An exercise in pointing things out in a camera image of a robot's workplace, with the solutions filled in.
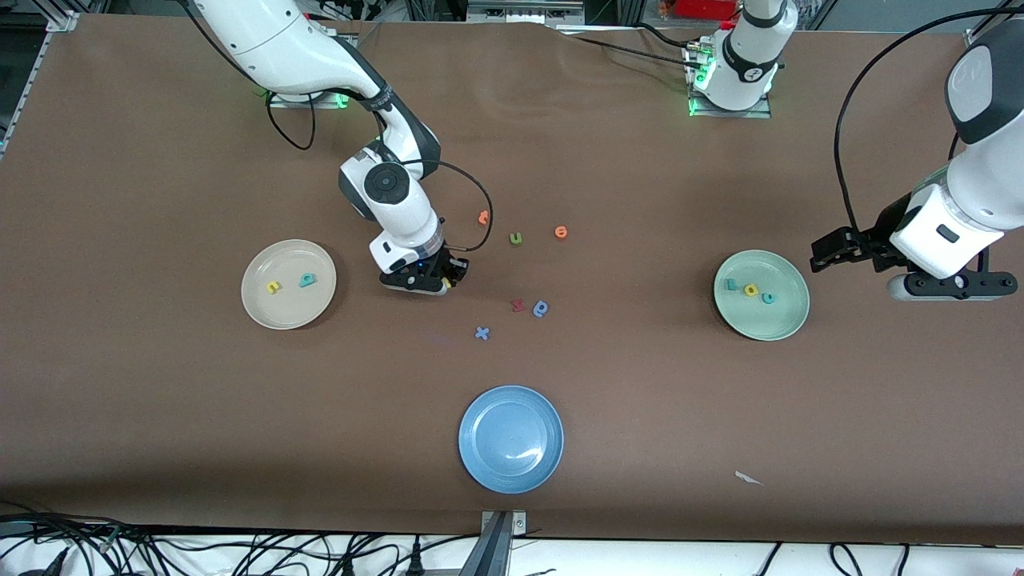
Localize pale green ceramic plate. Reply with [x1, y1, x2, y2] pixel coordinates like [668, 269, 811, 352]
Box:
[713, 249, 811, 342]

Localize beige ceramic plate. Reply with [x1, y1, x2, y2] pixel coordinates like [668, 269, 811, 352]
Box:
[241, 238, 338, 331]

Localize blue ceramic plate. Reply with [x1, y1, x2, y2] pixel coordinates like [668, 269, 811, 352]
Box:
[458, 385, 565, 495]

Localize grey equipment panel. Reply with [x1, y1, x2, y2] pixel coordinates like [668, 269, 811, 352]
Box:
[468, 0, 585, 25]

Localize red box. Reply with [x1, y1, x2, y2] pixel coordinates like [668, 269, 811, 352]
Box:
[672, 0, 741, 21]

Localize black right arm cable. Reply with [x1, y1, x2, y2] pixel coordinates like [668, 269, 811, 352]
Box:
[266, 88, 494, 253]

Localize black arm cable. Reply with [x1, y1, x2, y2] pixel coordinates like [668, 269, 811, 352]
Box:
[266, 88, 494, 253]
[834, 6, 1024, 237]

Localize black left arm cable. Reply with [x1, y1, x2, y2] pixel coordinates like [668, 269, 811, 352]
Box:
[834, 6, 1024, 237]

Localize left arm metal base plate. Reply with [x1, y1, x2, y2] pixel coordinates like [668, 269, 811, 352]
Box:
[684, 40, 773, 119]

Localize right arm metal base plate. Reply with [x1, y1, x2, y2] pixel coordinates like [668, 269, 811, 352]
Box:
[268, 86, 353, 109]

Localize aluminium table bracket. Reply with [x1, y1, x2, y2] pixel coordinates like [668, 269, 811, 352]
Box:
[460, 510, 529, 576]

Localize black base power cable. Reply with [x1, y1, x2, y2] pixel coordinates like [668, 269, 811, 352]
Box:
[560, 24, 705, 73]

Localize loose black floor cables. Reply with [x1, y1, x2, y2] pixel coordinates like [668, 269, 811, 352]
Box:
[752, 542, 913, 576]

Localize tangled black floor cables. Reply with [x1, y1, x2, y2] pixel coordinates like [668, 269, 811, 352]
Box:
[0, 500, 481, 576]

